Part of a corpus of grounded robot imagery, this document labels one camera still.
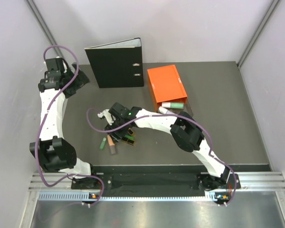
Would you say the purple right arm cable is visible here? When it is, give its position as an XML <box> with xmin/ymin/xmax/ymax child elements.
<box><xmin>86</xmin><ymin>108</ymin><xmax>238</xmax><ymax>207</ymax></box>

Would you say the white cap lilac tube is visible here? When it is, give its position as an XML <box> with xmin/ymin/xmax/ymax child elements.
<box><xmin>158</xmin><ymin>106</ymin><xmax>170</xmax><ymax>114</ymax></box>

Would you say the black lever arch binder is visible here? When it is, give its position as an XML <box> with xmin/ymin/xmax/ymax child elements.
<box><xmin>85</xmin><ymin>38</ymin><xmax>144</xmax><ymax>88</ymax></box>

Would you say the white cap mint tube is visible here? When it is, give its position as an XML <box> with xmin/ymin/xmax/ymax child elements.
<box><xmin>161</xmin><ymin>102</ymin><xmax>184</xmax><ymax>109</ymax></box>

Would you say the orange plastic box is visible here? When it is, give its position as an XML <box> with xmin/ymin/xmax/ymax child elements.
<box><xmin>147</xmin><ymin>65</ymin><xmax>188</xmax><ymax>111</ymax></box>

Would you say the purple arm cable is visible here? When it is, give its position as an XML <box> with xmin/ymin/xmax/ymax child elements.
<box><xmin>86</xmin><ymin>108</ymin><xmax>238</xmax><ymax>207</ymax></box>
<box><xmin>37</xmin><ymin>45</ymin><xmax>105</xmax><ymax>208</ymax></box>

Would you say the peach foundation tube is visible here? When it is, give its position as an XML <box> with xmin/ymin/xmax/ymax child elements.
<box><xmin>107</xmin><ymin>135</ymin><xmax>117</xmax><ymax>155</ymax></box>

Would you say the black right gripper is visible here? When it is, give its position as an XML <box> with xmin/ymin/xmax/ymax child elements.
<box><xmin>105</xmin><ymin>118</ymin><xmax>129</xmax><ymax>144</ymax></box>

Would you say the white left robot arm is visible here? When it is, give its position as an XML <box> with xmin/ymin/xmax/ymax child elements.
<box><xmin>29</xmin><ymin>57</ymin><xmax>98</xmax><ymax>189</ymax></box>

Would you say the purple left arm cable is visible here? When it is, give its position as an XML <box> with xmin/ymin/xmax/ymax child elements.
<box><xmin>37</xmin><ymin>45</ymin><xmax>105</xmax><ymax>208</ymax></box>

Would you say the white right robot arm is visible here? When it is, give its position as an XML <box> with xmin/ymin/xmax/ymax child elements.
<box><xmin>97</xmin><ymin>103</ymin><xmax>230</xmax><ymax>188</ymax></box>

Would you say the aluminium frame rail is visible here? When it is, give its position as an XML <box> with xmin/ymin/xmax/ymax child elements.
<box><xmin>28</xmin><ymin>171</ymin><xmax>285</xmax><ymax>191</ymax></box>

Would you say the slotted cable duct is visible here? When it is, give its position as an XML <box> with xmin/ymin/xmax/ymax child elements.
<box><xmin>38</xmin><ymin>190</ymin><xmax>219</xmax><ymax>202</ymax></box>

